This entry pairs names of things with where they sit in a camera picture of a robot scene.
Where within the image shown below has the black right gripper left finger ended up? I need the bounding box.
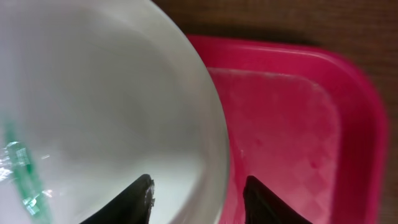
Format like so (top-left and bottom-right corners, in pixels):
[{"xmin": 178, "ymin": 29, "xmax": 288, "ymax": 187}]
[{"xmin": 81, "ymin": 174, "xmax": 154, "ymax": 224}]

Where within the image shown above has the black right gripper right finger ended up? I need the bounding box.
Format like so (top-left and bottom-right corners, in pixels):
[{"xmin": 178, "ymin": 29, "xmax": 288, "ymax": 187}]
[{"xmin": 243, "ymin": 175, "xmax": 312, "ymax": 224}]

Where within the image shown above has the red plastic tray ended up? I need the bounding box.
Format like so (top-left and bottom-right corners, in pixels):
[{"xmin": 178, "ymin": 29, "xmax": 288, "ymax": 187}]
[{"xmin": 189, "ymin": 35, "xmax": 388, "ymax": 223}]

